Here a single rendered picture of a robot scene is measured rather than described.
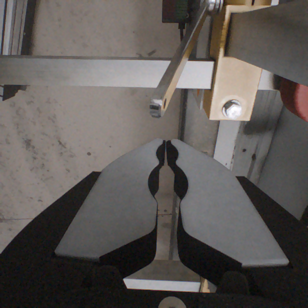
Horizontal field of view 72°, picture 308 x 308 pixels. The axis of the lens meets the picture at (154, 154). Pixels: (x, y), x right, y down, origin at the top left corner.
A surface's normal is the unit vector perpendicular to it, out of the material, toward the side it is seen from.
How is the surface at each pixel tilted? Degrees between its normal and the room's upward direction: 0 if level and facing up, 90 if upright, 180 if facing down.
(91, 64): 0
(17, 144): 0
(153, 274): 90
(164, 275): 90
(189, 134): 0
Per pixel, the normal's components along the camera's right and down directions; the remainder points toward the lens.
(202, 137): -0.04, 0.50
